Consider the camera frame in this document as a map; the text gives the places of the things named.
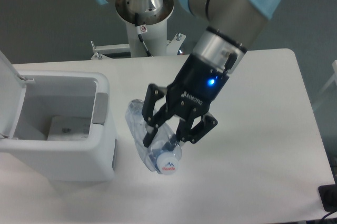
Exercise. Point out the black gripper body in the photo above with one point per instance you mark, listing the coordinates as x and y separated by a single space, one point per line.
196 85

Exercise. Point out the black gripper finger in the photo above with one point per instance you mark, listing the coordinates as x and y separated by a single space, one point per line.
186 133
154 119

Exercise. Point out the clear crushed plastic bottle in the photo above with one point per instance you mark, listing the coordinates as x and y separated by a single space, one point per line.
164 153

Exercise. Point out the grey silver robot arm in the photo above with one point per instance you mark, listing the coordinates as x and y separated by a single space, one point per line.
233 25

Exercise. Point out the white open trash can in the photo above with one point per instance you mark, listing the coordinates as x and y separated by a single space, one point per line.
29 101

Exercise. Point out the black device at table edge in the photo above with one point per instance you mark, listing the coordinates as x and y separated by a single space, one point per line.
328 197

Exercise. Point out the white bracket with bolts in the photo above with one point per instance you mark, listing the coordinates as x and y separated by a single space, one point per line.
174 47

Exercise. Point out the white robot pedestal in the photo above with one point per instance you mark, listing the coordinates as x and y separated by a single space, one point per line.
146 25

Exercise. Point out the white frame at right edge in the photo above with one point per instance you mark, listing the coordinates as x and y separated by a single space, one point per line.
326 90

